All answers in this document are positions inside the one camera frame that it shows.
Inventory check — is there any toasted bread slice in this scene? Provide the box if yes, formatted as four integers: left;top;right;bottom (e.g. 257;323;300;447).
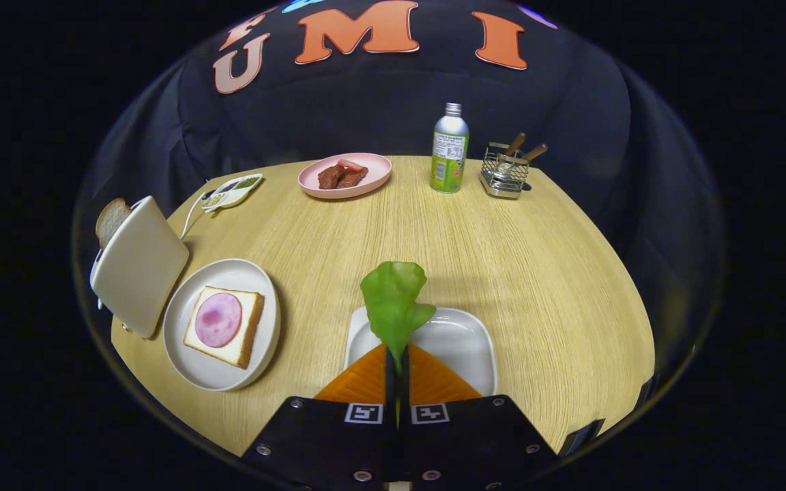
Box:
96;198;132;250

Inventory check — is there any black backdrop cloth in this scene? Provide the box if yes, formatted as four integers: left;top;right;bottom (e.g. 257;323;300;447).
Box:
76;0;725;383

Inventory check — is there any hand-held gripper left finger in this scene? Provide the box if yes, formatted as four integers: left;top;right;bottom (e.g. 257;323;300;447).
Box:
240;342;404;491

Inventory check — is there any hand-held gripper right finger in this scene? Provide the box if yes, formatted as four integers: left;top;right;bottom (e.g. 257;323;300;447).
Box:
401;342;560;491

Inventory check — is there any silver bottle with green label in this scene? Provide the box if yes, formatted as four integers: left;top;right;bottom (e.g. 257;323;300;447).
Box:
430;102;469;194

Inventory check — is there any white toaster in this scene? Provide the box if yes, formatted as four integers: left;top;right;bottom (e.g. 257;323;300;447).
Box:
89;196;190;340

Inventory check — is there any pink plate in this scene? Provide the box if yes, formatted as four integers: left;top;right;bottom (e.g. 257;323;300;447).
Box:
297;153;393;200

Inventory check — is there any white round plate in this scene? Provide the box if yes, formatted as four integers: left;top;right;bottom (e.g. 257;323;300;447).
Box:
163;258;281;392

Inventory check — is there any white bread slice under ham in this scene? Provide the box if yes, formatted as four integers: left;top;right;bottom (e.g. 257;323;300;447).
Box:
183;286;265;370

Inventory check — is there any pink ham slice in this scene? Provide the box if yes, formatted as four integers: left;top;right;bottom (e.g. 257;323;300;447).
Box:
194;292;244;348

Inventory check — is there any white divided dish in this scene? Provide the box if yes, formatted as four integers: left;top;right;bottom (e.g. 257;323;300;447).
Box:
202;173;265;213

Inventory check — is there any white square plate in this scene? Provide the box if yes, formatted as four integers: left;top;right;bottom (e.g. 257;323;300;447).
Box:
344;306;498;397

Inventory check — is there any green lettuce leaf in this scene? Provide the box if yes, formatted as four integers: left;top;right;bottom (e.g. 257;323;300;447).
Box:
360;261;437;374

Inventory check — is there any metal wire cutlery basket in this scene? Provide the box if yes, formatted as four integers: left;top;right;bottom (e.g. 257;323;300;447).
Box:
480;142;530;200

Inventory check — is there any white toaster cable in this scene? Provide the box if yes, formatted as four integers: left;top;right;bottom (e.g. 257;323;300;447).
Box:
179;191;216;241

